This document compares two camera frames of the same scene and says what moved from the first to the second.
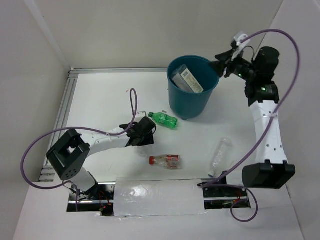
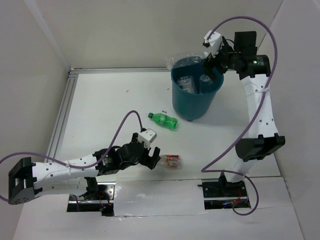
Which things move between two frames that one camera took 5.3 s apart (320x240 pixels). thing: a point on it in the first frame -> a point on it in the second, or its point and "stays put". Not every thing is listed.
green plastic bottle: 163,120 stays put
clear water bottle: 221,160 -> 171,62
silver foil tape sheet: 147,197 stays put
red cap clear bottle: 172,162 stays put
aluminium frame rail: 47,174 stays put
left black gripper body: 146,139 -> 144,156
